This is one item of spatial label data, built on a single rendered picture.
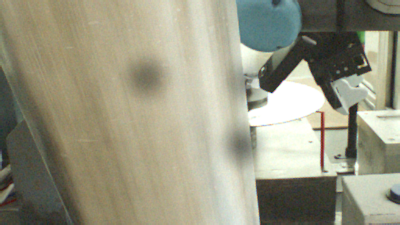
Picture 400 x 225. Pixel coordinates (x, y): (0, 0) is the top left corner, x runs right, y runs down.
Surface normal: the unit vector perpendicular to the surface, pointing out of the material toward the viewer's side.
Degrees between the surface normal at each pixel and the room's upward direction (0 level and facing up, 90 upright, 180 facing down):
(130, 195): 107
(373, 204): 0
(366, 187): 0
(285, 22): 121
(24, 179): 90
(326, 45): 116
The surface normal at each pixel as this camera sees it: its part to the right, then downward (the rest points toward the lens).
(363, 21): -0.12, 0.84
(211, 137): 0.73, 0.32
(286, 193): 0.07, 0.26
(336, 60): 0.06, 0.65
